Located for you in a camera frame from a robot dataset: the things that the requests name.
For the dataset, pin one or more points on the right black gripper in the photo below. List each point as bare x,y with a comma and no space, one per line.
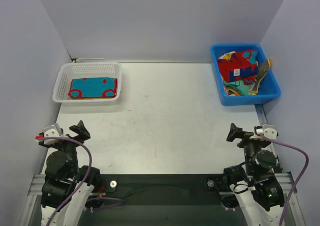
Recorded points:
246,140

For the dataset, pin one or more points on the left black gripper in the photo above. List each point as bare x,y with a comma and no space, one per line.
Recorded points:
68,140

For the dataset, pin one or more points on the red blue tiger towel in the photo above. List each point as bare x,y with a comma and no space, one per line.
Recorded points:
240,65

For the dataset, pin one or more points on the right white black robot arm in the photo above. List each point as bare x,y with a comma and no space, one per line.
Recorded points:
253,183

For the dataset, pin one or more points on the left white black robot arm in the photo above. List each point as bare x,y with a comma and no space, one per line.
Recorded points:
67,187

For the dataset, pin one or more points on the green teal crumpled towel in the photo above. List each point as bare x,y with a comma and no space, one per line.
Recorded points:
238,88

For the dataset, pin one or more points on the folded blue red towel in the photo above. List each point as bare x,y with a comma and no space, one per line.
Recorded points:
93,88

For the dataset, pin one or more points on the white perforated plastic basket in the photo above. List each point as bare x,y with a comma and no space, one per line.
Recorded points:
85,70

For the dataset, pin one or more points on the grey orange-edged towel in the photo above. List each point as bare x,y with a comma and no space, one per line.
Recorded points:
263,70

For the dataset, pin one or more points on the white patterned towel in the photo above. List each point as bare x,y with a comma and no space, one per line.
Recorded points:
226,56

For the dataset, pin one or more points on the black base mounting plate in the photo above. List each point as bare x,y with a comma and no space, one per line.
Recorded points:
166,189

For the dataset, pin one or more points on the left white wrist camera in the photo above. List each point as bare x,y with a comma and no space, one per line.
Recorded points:
53,130

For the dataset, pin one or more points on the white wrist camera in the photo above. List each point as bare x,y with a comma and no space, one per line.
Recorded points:
265,130
53,130

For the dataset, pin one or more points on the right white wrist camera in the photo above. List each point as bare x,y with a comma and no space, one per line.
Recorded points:
265,130

